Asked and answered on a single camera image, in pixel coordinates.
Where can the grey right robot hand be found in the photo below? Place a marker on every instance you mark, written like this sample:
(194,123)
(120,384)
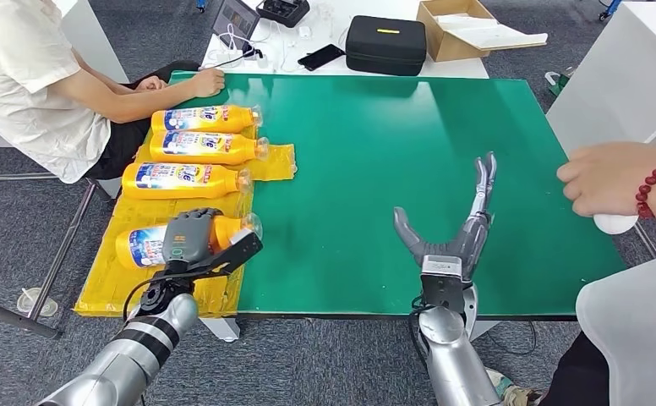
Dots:
(462,241)

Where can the person's right hand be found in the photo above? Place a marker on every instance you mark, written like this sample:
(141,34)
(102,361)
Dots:
(151,84)
(602,176)

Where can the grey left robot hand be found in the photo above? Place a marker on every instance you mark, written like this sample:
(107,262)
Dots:
(189,238)

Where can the person's left hand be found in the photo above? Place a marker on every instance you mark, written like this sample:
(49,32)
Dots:
(209,82)

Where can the orange detergent bottle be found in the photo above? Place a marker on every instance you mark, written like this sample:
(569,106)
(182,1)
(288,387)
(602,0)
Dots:
(182,180)
(143,246)
(193,148)
(193,119)

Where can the person's left forearm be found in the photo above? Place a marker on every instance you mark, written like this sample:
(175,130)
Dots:
(154,101)

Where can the black plug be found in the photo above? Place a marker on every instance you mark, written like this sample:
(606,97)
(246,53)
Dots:
(252,52)

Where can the dark tablet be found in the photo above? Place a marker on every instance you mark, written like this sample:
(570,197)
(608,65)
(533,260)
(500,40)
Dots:
(237,18)

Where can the yellow taped cardboard mat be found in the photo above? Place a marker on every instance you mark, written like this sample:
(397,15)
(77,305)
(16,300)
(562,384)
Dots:
(132,286)

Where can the blue caster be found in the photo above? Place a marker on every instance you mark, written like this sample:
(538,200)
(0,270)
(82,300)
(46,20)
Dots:
(609,9)
(201,5)

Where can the white table foot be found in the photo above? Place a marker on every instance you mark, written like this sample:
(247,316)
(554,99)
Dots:
(223,330)
(483,329)

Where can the white table with metal legs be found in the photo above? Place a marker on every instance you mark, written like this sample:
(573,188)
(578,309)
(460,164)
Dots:
(608,84)

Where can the black tray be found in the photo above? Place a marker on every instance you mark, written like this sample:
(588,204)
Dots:
(282,11)

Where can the green and white object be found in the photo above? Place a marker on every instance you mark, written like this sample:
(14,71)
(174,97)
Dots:
(559,83)

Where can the white adapter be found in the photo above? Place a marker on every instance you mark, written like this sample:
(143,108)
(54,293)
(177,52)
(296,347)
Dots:
(304,31)

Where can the black smartphone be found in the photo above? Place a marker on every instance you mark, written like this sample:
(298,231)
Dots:
(320,57)

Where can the person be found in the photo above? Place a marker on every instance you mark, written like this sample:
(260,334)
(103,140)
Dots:
(636,347)
(20,84)

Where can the white desk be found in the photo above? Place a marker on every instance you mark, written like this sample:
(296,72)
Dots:
(328,21)

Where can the pale sneaker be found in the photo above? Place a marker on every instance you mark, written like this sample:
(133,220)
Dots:
(510,389)

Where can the clear plastic cup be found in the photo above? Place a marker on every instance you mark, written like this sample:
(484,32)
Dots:
(37,302)

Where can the black zip case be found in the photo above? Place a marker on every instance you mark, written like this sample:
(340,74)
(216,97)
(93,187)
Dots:
(387,46)

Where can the white flat sheet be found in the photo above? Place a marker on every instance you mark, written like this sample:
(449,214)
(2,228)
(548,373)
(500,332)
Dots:
(487,35)

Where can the open cardboard box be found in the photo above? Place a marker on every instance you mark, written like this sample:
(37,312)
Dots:
(459,53)

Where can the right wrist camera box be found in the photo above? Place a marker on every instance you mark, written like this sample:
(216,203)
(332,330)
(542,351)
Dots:
(443,283)

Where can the white bench with metal frame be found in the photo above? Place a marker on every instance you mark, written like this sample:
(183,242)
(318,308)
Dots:
(93,39)

